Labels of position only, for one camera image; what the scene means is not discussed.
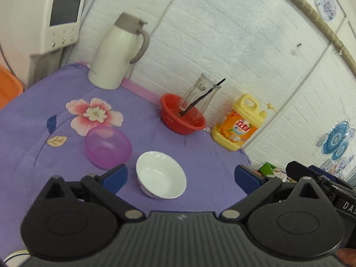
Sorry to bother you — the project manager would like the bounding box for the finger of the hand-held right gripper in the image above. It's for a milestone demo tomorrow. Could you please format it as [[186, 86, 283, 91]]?
[[285, 160, 356, 193], [308, 165, 347, 183]]

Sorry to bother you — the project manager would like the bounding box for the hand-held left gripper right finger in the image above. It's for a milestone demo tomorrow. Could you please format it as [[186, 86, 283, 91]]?
[[219, 165, 333, 224]]

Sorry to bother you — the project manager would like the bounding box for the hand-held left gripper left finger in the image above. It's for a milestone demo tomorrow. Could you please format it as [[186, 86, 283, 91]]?
[[36, 164, 146, 224]]

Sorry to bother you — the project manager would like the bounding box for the white ceramic bowl red pattern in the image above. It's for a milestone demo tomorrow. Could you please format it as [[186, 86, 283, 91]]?
[[136, 151, 187, 200]]

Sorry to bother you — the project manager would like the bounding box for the green box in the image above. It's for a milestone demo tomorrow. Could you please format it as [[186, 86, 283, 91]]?
[[258, 162, 276, 177]]

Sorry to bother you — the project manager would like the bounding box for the purple plastic bowl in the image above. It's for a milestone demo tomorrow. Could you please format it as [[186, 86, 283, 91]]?
[[85, 125, 132, 170]]

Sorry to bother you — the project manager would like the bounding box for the yellow detergent pump bottle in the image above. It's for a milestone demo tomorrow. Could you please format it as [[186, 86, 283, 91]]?
[[210, 93, 278, 152]]

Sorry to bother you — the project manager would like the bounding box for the red plastic colander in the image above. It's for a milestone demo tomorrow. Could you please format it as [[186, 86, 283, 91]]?
[[160, 93, 207, 136]]

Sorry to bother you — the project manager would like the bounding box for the black stirring stick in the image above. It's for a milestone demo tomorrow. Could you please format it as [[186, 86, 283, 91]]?
[[179, 78, 227, 117]]

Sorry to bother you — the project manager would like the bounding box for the purple floral tablecloth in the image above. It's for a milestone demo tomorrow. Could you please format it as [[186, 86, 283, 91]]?
[[0, 62, 252, 257]]

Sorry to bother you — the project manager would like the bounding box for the clear glass pitcher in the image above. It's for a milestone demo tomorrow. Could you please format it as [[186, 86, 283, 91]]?
[[178, 73, 222, 121]]

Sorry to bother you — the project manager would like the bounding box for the white thermos jug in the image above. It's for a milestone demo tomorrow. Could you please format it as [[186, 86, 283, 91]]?
[[88, 12, 151, 91]]

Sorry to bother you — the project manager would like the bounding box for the orange plastic basin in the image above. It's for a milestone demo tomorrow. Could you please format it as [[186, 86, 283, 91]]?
[[0, 65, 24, 109]]

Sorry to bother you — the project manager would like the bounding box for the beige ceiling pipe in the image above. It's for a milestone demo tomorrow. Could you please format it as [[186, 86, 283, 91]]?
[[265, 0, 356, 76]]

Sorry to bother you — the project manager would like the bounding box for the white appliance with screen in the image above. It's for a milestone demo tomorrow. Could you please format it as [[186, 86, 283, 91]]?
[[0, 0, 87, 90]]

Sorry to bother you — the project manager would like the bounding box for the single blue plate wall decoration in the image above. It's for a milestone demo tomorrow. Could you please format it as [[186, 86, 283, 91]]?
[[314, 0, 338, 22]]

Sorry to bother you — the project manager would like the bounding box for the white wall cable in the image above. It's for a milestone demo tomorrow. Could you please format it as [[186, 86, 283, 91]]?
[[129, 0, 193, 79]]

